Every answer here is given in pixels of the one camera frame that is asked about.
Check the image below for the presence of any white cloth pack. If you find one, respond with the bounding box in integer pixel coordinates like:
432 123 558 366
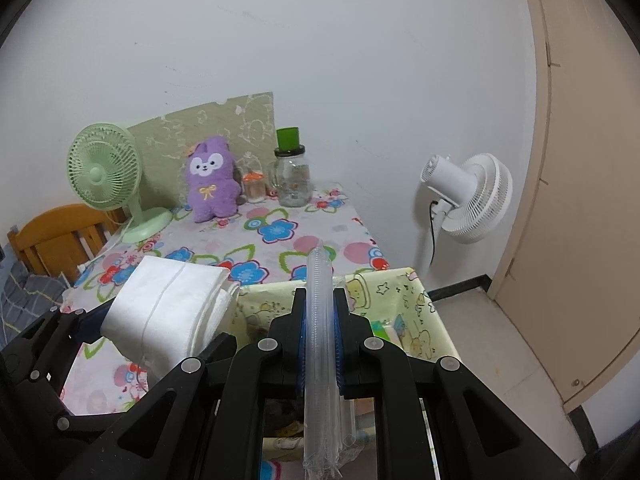
100 256 240 379

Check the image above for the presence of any clear plastic straw pack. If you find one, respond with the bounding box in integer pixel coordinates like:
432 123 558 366
303 245 360 479

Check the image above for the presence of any yellow cartoon storage box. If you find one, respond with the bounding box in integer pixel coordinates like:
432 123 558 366
230 268 459 479

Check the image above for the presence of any beige door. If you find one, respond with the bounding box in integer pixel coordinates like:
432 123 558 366
489 0 639 411

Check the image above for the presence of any grey plaid pillow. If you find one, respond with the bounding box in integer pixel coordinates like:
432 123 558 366
0 261 68 348

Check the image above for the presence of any floral tablecloth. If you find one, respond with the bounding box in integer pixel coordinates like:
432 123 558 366
61 184 390 415

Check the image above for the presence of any wooden bed headboard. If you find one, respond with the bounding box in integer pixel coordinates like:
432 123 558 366
8 204 127 283

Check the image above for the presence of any purple plush toy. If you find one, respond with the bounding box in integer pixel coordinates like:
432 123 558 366
184 136 242 223

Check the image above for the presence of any white floor fan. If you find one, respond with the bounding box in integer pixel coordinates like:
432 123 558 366
410 151 520 285

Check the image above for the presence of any toothpick jar orange lid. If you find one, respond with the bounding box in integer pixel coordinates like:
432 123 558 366
242 170 267 204

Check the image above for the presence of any glass mason jar green lid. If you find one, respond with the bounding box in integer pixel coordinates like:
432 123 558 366
268 127 312 208

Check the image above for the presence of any green desk fan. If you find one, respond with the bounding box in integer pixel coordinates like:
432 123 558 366
66 122 172 244

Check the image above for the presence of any green patterned backboard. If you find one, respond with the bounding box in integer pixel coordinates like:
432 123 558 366
129 92 277 208

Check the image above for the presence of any white fan power cable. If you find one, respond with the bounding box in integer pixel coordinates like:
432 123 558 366
84 209 137 266

